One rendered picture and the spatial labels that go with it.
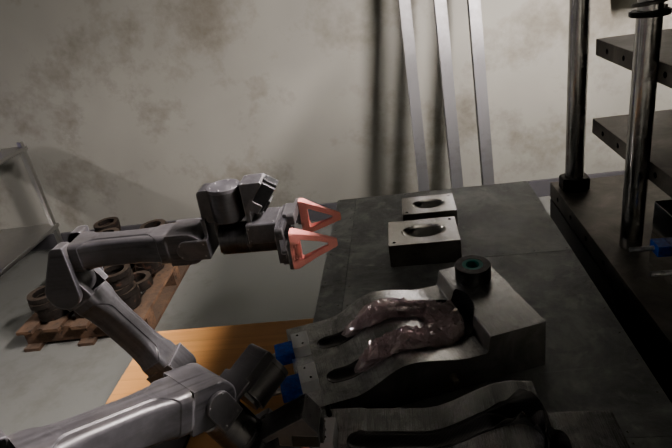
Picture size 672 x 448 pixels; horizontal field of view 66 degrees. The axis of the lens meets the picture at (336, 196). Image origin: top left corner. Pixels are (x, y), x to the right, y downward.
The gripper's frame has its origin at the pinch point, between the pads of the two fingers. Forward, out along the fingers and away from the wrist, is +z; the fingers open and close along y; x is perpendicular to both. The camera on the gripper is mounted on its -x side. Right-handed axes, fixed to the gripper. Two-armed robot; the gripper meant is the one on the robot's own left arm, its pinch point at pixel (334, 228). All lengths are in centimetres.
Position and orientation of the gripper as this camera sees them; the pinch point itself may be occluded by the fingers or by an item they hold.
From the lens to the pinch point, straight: 88.5
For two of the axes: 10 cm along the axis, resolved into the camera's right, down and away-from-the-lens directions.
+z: 9.9, -0.9, -1.1
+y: 0.6, -4.1, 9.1
